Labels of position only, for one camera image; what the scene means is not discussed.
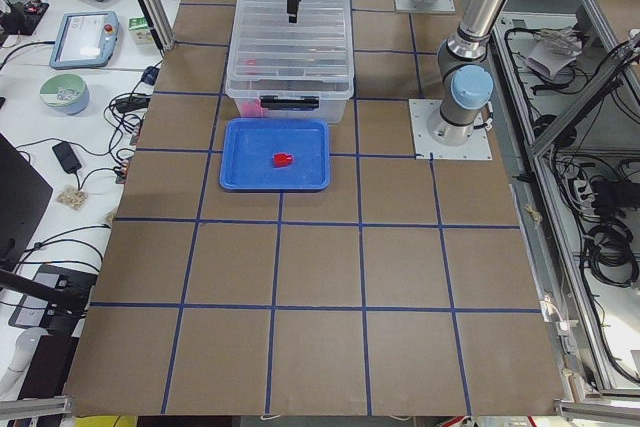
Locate clear plastic storage box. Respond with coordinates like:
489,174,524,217
225,79,354,124

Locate green and white carton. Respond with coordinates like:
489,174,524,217
128,17,154,45

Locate clear plastic box lid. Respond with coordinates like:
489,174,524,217
227,0,354,83

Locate black power adapter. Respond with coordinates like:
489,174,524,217
52,141,82,174

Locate bag of nuts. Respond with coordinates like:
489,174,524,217
56,185,89,211

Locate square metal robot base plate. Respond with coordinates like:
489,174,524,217
409,99,493,161

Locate black monitor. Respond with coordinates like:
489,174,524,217
0,136,53,271

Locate lower blue teach pendant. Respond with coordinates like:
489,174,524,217
49,11,119,70

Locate light blue green bowl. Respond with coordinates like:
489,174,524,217
39,74,90,115

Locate blue plastic tray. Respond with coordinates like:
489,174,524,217
219,118,331,191

